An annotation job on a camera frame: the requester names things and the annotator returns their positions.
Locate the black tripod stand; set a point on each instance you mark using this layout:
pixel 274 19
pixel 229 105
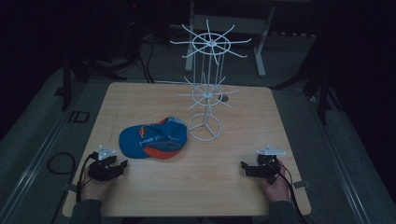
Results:
pixel 317 77
pixel 81 62

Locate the black rectangular bracket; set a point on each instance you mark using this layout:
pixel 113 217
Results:
pixel 79 116

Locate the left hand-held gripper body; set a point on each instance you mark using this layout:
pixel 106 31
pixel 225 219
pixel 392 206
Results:
pixel 102 166

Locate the blue and orange baseball cap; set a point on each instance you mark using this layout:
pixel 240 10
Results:
pixel 155 138

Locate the person's right hand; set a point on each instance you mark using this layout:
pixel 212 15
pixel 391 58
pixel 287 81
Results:
pixel 277 188

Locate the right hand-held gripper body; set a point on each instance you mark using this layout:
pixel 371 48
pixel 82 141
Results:
pixel 266 165

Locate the person's left hand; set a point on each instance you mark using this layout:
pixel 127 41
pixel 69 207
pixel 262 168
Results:
pixel 93 186

